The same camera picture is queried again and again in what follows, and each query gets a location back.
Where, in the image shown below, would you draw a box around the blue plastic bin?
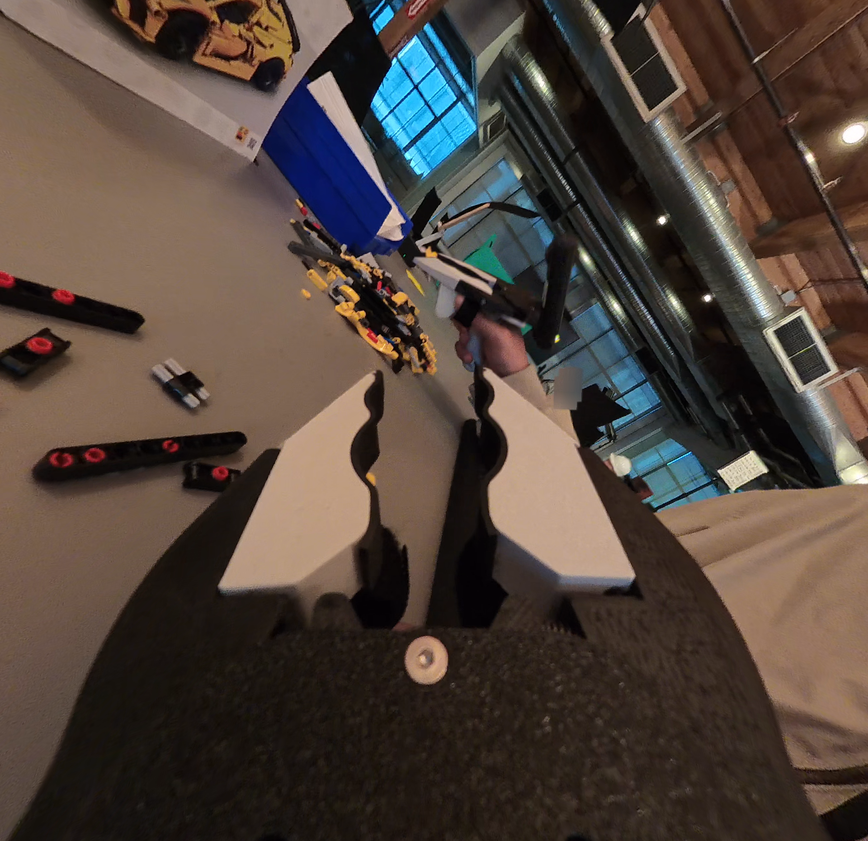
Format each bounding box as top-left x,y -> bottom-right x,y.
261,75 -> 413,255

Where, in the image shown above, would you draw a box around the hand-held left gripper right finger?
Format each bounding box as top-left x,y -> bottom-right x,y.
426,366 -> 637,629

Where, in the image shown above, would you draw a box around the black beam two red pins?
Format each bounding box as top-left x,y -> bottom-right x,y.
0,270 -> 145,335

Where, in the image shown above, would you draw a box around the pile of toy bricks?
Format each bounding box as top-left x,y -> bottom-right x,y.
288,200 -> 438,375

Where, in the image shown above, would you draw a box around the silver ventilation duct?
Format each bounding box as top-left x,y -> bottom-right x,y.
502,0 -> 868,486

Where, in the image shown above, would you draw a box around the person's right forearm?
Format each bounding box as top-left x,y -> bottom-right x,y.
505,363 -> 585,449

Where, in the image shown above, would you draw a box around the folded white instruction sheets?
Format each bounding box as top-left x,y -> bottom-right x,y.
307,71 -> 408,241

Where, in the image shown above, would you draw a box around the person's right hand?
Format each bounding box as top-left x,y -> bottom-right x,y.
453,315 -> 531,379

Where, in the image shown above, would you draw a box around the white booklet yellow car picture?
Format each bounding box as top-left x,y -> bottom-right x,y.
0,0 -> 354,162

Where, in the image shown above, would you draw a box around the wooden desk lamp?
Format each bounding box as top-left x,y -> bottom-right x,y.
407,189 -> 547,265

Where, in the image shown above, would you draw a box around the short black brick red pin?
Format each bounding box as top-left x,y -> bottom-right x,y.
182,461 -> 241,492
0,327 -> 72,379

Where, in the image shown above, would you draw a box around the black beam three red pins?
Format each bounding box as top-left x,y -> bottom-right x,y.
32,430 -> 248,484

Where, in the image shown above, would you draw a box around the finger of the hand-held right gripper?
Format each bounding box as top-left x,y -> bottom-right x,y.
425,243 -> 507,288
409,253 -> 500,294

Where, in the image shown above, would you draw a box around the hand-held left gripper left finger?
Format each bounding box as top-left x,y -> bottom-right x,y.
218,372 -> 409,629

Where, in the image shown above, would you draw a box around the gridded glass window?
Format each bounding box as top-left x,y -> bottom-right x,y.
369,30 -> 477,179

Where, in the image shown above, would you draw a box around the grey desk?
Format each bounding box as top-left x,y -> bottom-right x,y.
0,10 -> 489,835

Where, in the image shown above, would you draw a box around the wooden post red sign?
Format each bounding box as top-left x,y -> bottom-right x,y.
376,0 -> 452,57

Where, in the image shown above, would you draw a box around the white vent grille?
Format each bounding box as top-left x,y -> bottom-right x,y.
764,308 -> 842,392
600,7 -> 687,122

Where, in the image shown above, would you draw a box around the person's beige jacket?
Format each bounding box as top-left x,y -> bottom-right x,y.
654,478 -> 868,815

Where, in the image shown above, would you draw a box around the grey black axle connector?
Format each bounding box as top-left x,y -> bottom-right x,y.
151,357 -> 211,410

